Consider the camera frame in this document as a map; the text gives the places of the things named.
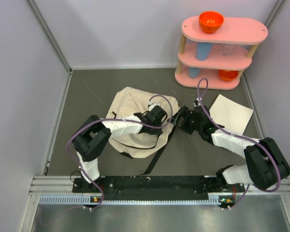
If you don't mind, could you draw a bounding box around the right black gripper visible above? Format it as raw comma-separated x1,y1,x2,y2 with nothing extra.
168,105,203,134

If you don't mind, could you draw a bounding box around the cream canvas student backpack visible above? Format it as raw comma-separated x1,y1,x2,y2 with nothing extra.
106,87,180,174

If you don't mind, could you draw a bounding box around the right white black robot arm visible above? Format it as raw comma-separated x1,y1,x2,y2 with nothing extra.
171,106,290,191

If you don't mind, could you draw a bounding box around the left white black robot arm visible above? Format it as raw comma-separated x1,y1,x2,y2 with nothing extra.
72,105,167,192

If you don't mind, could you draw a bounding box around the blue cup on bottom shelf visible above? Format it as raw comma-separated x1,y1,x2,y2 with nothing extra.
188,67,200,79

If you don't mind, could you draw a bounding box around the blue cup on shelf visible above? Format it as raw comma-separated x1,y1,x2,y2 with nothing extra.
195,42,213,61
188,67,200,79

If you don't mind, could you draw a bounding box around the white square notebook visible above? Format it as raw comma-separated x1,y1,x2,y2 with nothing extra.
209,94,254,135

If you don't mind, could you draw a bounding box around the orange bowl on bottom shelf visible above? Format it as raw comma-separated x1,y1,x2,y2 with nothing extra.
218,70,239,81

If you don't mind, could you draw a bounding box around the orange bowl on shelf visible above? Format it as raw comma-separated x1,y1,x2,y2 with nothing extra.
218,70,239,81
199,11,224,33

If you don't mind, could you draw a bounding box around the blue cup on middle shelf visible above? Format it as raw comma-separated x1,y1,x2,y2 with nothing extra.
195,42,213,61

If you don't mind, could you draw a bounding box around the pink three-tier shelf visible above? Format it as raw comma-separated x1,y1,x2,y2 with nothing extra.
175,16,268,90

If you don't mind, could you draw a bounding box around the clear glass on middle shelf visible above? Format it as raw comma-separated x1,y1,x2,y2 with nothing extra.
220,43,236,56

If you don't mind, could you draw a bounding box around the orange bowl on top shelf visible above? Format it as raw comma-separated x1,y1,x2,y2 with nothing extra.
199,11,224,33

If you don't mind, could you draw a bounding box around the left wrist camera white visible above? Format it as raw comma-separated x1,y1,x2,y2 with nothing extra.
148,101,161,111

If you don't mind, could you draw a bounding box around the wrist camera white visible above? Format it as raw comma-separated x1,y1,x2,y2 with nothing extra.
193,99,201,107
148,101,161,111

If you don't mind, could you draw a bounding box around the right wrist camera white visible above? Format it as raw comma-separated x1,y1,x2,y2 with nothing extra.
193,99,201,107

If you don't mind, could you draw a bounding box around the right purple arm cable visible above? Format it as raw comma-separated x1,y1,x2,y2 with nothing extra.
197,77,282,211

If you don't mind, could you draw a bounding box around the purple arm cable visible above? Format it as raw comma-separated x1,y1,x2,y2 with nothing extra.
66,94,174,211
197,77,282,211

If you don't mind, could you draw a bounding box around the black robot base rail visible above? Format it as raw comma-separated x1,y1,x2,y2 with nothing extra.
72,175,223,201

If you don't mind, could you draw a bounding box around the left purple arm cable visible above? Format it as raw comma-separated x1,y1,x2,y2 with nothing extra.
66,94,174,211

